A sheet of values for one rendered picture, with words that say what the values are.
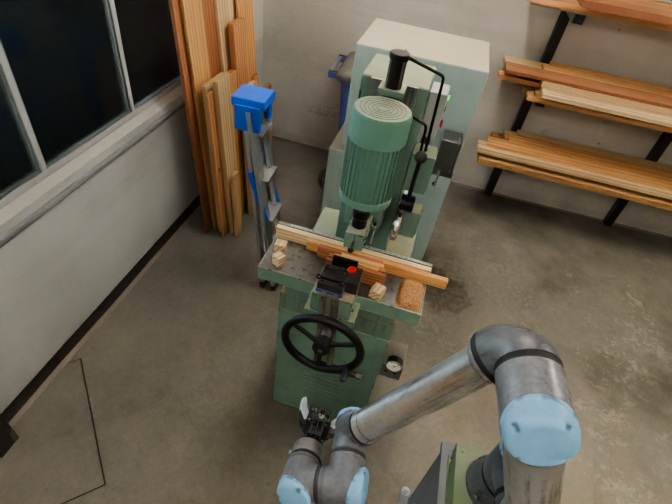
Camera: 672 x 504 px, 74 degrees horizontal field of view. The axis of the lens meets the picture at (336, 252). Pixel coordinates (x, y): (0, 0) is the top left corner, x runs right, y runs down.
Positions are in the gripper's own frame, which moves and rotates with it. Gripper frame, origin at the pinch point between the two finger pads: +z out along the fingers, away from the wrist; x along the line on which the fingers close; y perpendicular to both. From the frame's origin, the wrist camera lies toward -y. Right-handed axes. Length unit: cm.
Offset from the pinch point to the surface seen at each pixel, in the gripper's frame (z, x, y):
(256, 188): 95, 67, 34
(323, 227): 68, 25, 34
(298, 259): 33, 25, 32
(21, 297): 20, 132, -14
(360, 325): 29.9, -3.2, 14.7
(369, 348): 33.9, -8.9, 3.8
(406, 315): 25.5, -17.6, 26.6
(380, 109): 18, 8, 91
